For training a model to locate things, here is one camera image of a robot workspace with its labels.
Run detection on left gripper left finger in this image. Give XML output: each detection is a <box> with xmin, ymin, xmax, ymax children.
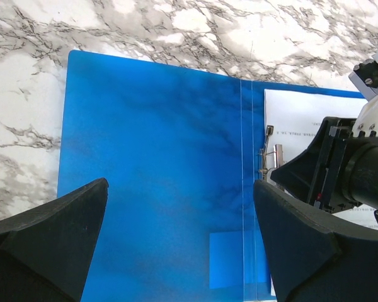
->
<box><xmin>0</xmin><ymin>178</ymin><xmax>108</xmax><ymax>301</ymax></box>

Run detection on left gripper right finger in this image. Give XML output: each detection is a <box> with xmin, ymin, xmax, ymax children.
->
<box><xmin>253</xmin><ymin>180</ymin><xmax>378</xmax><ymax>301</ymax></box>

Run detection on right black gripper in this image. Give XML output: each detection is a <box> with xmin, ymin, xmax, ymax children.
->
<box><xmin>270</xmin><ymin>117</ymin><xmax>378</xmax><ymax>213</ymax></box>

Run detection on printed white paper sheets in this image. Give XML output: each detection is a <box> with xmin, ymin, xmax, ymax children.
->
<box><xmin>265</xmin><ymin>90</ymin><xmax>378</xmax><ymax>230</ymax></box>

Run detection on blue plastic folder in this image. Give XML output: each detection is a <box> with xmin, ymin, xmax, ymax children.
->
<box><xmin>57</xmin><ymin>50</ymin><xmax>365</xmax><ymax>301</ymax></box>

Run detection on metal folder clip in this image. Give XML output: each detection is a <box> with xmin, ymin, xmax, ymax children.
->
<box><xmin>259</xmin><ymin>125</ymin><xmax>285</xmax><ymax>181</ymax></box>

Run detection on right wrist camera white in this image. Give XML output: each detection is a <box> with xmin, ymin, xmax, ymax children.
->
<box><xmin>349</xmin><ymin>50</ymin><xmax>378</xmax><ymax>137</ymax></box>

